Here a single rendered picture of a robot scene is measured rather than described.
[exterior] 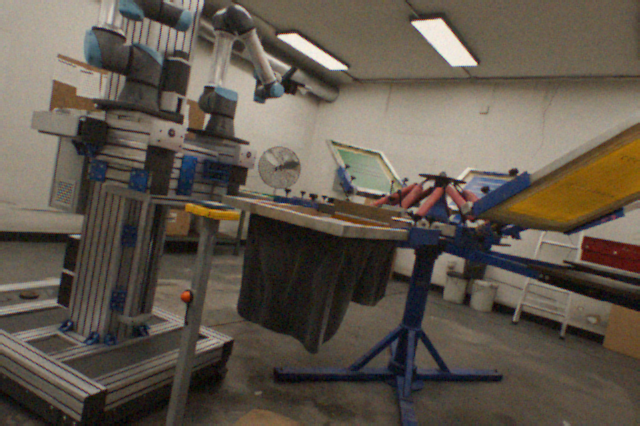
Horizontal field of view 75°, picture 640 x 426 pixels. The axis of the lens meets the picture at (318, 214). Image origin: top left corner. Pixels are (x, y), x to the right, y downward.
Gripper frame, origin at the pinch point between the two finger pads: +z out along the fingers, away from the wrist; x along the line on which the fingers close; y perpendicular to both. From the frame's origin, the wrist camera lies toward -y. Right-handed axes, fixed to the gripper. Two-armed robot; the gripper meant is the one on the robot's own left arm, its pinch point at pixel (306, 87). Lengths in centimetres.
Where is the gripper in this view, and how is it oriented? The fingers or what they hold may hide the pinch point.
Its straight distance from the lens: 261.9
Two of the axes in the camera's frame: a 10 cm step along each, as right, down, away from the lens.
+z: 7.5, 1.1, 6.5
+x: 6.0, 3.0, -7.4
